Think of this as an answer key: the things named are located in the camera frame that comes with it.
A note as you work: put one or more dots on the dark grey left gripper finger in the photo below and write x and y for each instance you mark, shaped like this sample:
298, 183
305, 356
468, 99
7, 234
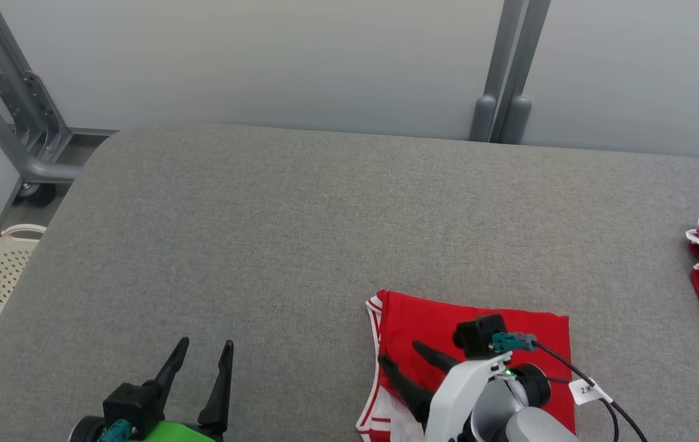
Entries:
220, 393
172, 368

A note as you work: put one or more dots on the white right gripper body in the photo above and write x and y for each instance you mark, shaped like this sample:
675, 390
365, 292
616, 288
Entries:
453, 399

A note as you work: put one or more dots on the grey metal partition post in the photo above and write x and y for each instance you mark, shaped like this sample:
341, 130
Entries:
524, 61
496, 61

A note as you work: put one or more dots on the black caster wheel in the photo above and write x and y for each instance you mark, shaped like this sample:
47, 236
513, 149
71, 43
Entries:
37, 194

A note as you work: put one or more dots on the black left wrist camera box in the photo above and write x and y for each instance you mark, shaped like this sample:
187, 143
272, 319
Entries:
131, 402

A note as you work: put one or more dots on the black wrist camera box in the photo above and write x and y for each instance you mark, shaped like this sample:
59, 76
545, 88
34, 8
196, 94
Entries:
478, 334
131, 402

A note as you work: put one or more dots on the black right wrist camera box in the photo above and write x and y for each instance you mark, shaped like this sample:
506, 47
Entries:
478, 334

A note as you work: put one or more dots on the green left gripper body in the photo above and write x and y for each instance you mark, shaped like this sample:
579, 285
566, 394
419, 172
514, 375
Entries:
177, 433

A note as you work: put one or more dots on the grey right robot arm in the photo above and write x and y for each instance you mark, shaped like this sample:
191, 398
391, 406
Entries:
527, 423

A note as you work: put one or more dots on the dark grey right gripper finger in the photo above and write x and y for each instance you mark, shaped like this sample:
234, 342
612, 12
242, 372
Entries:
438, 357
407, 387

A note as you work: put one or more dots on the grey metal frame leg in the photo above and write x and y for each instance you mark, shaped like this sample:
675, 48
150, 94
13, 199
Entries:
24, 123

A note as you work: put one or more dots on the red basketball jersey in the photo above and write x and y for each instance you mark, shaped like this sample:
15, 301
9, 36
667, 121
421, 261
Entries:
423, 319

